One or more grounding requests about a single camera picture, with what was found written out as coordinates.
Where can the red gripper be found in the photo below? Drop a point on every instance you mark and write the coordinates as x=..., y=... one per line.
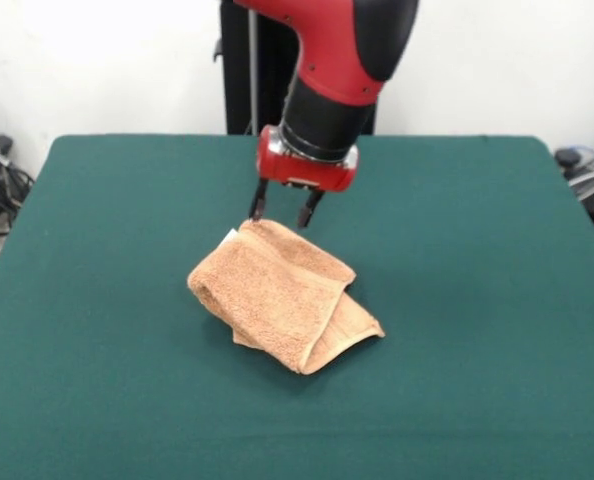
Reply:
x=302, y=172

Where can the tan terry towel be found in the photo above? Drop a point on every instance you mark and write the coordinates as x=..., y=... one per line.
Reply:
x=272, y=295

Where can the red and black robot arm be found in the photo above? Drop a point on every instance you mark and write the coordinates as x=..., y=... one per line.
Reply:
x=347, y=60

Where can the dark green table cloth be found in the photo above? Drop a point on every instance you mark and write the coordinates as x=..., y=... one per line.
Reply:
x=127, y=350

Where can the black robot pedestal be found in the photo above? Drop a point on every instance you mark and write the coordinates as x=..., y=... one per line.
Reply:
x=252, y=75

